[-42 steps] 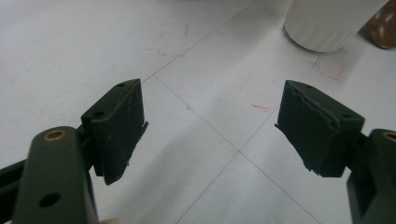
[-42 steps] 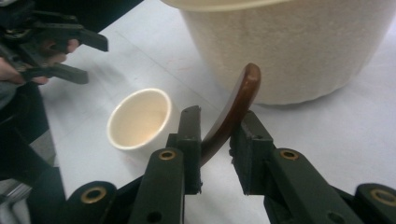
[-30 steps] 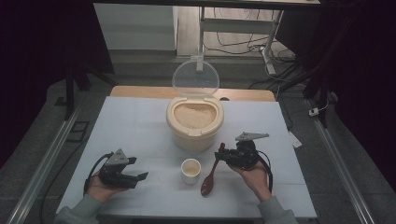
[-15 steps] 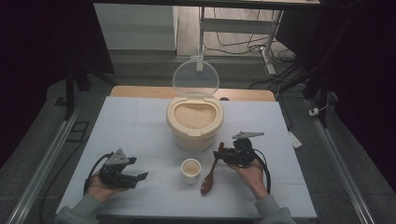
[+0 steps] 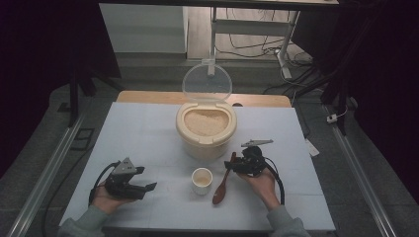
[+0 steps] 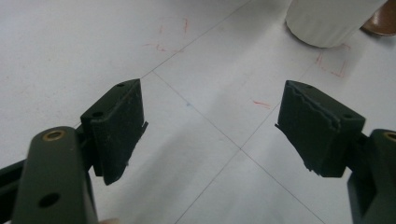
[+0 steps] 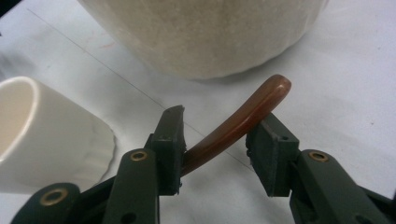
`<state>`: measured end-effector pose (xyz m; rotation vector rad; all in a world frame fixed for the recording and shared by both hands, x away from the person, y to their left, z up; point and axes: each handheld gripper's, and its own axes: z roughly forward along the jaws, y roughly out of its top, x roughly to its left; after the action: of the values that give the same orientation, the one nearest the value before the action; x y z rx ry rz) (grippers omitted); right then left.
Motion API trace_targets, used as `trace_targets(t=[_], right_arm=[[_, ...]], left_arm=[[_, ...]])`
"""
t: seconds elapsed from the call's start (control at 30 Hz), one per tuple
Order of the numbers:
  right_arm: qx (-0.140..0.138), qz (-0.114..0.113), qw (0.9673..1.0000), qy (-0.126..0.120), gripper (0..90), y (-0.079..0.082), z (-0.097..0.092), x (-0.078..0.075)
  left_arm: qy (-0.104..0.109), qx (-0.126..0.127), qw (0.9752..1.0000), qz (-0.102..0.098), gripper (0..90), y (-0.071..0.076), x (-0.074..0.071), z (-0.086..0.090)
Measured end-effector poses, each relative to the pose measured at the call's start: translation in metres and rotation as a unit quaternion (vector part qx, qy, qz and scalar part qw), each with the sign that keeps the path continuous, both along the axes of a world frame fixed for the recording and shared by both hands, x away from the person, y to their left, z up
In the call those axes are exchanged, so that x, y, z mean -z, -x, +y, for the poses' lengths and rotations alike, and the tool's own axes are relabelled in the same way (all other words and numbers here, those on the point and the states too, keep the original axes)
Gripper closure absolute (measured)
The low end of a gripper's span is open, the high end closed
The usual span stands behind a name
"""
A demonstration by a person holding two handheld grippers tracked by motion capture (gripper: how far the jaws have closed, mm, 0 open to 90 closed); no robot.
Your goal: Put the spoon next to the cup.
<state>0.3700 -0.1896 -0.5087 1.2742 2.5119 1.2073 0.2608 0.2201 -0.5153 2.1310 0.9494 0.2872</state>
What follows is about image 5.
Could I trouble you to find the black floor cables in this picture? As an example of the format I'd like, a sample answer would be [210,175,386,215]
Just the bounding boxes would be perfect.
[213,8,325,97]

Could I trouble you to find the person's right hand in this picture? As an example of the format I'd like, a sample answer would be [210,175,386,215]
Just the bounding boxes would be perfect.
[236,167,282,212]

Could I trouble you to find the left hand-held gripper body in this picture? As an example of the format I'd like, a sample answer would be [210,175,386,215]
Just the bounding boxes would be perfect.
[104,157,148,200]

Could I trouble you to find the clear round container lid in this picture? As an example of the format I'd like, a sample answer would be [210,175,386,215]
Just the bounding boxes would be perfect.
[182,58,233,103]

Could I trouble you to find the aluminium rail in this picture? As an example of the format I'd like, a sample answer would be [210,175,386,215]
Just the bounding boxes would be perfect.
[331,126,398,237]
[6,114,87,237]

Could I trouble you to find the black floor frame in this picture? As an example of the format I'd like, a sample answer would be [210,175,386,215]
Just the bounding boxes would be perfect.
[70,127,95,152]

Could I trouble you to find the white cup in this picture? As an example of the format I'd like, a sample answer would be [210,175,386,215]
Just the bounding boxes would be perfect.
[191,167,213,197]

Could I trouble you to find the white cabinet panel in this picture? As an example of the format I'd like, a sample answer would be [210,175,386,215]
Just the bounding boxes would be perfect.
[98,3,188,54]

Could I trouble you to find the white desk frame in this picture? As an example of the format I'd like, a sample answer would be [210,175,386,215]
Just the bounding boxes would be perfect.
[208,7,301,80]

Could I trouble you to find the dark curtain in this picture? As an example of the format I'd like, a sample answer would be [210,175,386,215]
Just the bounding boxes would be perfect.
[0,0,122,179]
[291,0,419,205]

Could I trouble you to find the black metal stand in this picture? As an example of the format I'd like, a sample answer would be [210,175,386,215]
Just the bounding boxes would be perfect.
[58,63,125,128]

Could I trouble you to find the rice grains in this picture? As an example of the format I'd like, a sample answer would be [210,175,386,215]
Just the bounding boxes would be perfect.
[183,109,229,137]

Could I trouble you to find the wooden table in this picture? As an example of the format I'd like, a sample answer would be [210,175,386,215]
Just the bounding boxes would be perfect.
[117,90,293,109]

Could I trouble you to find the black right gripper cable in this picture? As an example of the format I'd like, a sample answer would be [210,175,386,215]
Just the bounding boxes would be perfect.
[263,156,287,206]

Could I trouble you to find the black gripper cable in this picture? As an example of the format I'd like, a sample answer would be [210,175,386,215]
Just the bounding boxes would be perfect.
[263,156,287,206]
[87,160,122,207]

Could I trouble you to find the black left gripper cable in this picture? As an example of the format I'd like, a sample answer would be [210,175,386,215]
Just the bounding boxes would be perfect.
[87,160,122,207]

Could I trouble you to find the person's left hand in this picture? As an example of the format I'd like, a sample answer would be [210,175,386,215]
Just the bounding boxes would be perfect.
[90,183,136,216]

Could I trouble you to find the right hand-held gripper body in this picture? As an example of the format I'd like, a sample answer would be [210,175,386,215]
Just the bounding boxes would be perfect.
[231,138,275,177]

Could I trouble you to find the brown wooden spoon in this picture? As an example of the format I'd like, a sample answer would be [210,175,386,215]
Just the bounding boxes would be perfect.
[211,151,238,205]

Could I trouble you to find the white table cover board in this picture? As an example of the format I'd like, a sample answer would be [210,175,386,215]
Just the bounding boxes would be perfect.
[58,101,336,231]

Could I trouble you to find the cream rice container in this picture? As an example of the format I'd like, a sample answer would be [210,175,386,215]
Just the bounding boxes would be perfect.
[175,102,238,162]

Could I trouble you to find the white paper tag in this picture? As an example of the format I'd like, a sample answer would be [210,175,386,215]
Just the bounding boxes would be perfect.
[304,137,321,157]

